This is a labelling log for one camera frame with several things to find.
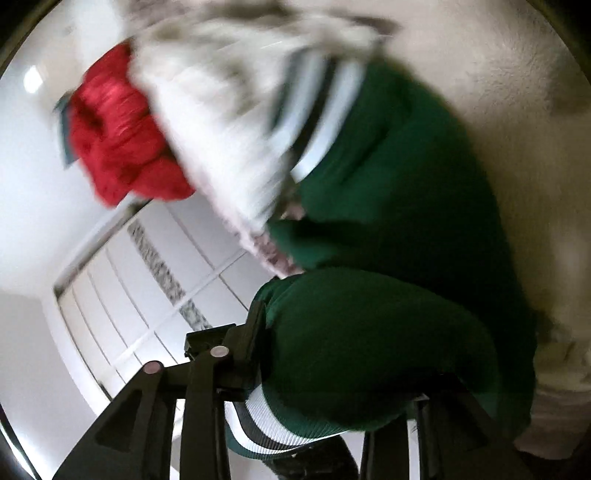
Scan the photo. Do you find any white wardrobe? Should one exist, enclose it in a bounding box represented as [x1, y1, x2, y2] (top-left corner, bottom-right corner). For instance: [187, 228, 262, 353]
[52, 196, 280, 403]

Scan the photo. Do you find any red garment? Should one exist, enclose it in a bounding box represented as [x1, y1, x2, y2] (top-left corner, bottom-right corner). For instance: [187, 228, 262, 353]
[67, 43, 195, 208]

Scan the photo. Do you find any floral printed blanket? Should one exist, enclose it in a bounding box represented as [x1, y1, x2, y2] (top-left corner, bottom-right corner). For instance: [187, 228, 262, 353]
[115, 0, 400, 280]

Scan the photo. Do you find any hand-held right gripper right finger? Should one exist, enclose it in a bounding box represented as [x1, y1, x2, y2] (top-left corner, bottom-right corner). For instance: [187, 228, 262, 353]
[359, 373, 523, 480]

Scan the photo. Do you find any green and white varsity jacket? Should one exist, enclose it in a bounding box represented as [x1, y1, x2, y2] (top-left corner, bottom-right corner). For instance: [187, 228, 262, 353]
[225, 48, 591, 467]

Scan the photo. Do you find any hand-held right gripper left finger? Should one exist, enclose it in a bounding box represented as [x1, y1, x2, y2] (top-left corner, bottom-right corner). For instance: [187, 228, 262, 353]
[50, 300, 269, 480]

